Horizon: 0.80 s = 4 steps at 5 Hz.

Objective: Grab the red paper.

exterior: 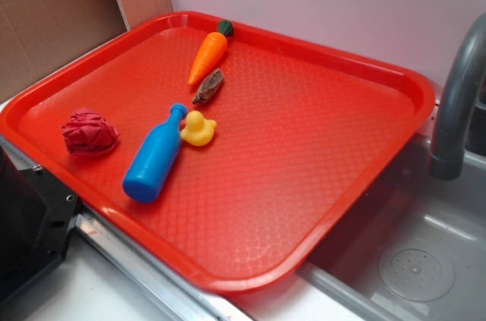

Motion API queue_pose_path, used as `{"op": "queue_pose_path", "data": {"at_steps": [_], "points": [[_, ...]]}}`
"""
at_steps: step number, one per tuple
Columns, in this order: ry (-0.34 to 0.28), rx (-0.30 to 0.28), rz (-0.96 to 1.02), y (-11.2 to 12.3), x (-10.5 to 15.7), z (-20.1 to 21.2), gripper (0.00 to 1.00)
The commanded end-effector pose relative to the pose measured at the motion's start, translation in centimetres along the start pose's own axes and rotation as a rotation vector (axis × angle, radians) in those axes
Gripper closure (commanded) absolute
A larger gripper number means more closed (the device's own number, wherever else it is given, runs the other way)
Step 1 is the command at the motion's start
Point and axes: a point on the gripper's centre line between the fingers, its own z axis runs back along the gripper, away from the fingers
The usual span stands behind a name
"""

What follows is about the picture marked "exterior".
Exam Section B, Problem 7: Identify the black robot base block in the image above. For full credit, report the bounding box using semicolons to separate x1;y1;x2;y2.
1;150;80;306

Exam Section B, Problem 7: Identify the red plastic tray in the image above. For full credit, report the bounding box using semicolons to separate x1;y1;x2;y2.
1;12;435;294

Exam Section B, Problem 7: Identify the yellow rubber duck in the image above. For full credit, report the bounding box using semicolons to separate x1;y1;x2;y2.
181;110;217;146

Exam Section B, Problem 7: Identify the orange toy carrot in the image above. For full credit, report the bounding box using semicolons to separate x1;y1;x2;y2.
188;20;234;86

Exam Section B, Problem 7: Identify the blue plastic toy bottle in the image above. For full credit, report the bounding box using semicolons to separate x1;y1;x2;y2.
122;103;188;203

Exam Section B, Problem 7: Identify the crumpled red paper ball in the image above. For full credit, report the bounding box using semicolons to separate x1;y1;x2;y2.
61;108;120;156

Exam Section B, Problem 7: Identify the grey plastic sink basin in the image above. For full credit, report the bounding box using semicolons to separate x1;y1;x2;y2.
298;121;485;320

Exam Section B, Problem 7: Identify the grey toy faucet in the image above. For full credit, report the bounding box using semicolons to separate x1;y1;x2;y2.
428;14;485;181

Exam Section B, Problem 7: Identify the brown cardboard panel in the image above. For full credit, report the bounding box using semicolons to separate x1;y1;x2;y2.
1;0;172;102

